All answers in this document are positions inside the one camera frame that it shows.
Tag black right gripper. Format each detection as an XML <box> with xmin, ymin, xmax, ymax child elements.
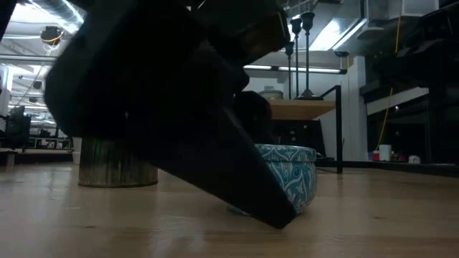
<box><xmin>372</xmin><ymin>3</ymin><xmax>459</xmax><ymax>92</ymax></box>

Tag blue round lid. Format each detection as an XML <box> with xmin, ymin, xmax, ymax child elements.
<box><xmin>226</xmin><ymin>143</ymin><xmax>318</xmax><ymax>216</ymax></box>

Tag short black candlestick holder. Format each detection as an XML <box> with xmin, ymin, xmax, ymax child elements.
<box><xmin>283</xmin><ymin>41</ymin><xmax>296</xmax><ymax>100</ymax></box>

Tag tall black candlestick holder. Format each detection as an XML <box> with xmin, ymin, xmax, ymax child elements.
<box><xmin>290</xmin><ymin>16</ymin><xmax>303</xmax><ymax>98</ymax></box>

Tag silver tin candle orange label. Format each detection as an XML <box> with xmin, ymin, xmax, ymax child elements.
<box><xmin>77</xmin><ymin>135</ymin><xmax>158</xmax><ymax>188</ymax></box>

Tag medium black candlestick holder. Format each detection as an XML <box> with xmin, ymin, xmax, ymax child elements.
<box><xmin>293</xmin><ymin>11</ymin><xmax>325</xmax><ymax>101</ymax></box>

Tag white ceiling vent box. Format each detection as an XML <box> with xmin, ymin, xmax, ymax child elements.
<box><xmin>388</xmin><ymin>0</ymin><xmax>440</xmax><ymax>19</ymax></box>

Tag hanging linear light fixture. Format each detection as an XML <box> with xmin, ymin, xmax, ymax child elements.
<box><xmin>243</xmin><ymin>64</ymin><xmax>348</xmax><ymax>75</ymax></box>

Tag ceiling light panel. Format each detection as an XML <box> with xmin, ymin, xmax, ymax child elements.
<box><xmin>308</xmin><ymin>16</ymin><xmax>369</xmax><ymax>52</ymax></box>

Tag white container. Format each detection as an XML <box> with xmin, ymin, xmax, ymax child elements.
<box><xmin>379</xmin><ymin>143</ymin><xmax>392</xmax><ymax>162</ymax></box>

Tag white plant pot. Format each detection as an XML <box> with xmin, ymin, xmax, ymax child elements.
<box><xmin>70</xmin><ymin>137</ymin><xmax>84</xmax><ymax>166</ymax></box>

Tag wooden shelf black metal frame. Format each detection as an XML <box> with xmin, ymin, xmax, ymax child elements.
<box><xmin>268</xmin><ymin>85</ymin><xmax>344</xmax><ymax>175</ymax></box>

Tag yellow power cable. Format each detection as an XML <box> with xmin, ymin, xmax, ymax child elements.
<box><xmin>374</xmin><ymin>0</ymin><xmax>405</xmax><ymax>151</ymax></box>

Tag black ceiling cable reel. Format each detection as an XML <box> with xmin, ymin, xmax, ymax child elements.
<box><xmin>39</xmin><ymin>25</ymin><xmax>65</xmax><ymax>47</ymax></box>

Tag large silver round ceiling duct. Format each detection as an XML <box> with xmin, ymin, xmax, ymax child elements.
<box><xmin>21</xmin><ymin>0</ymin><xmax>90</xmax><ymax>28</ymax></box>

